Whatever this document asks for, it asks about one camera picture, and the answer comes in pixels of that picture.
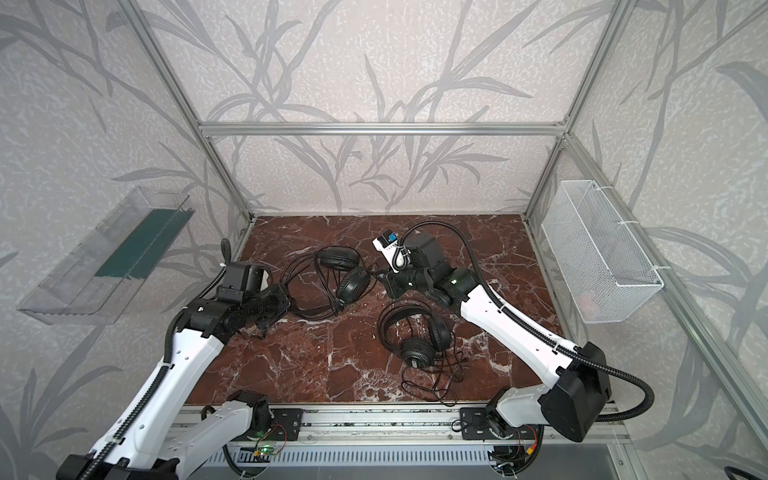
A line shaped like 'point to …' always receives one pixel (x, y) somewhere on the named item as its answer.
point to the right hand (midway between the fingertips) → (378, 264)
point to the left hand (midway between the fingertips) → (303, 290)
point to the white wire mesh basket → (605, 273)
